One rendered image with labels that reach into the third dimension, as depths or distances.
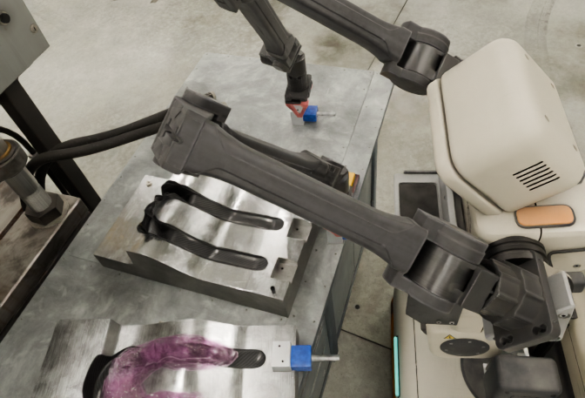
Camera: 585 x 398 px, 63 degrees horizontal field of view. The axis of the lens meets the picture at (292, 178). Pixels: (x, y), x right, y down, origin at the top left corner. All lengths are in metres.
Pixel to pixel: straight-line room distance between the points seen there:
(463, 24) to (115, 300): 2.70
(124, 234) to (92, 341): 0.30
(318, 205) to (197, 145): 0.16
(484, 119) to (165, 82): 2.65
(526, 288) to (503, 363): 0.50
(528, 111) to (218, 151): 0.38
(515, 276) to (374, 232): 0.20
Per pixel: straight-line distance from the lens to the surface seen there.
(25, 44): 1.55
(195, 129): 0.56
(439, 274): 0.63
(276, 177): 0.57
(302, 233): 1.14
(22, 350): 1.32
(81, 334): 1.12
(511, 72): 0.71
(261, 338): 1.05
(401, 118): 2.63
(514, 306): 0.68
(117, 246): 1.26
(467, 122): 0.69
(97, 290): 1.29
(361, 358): 1.92
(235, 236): 1.14
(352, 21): 0.88
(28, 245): 1.50
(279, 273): 1.09
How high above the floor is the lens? 1.81
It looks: 50 degrees down
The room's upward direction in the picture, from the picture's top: 10 degrees counter-clockwise
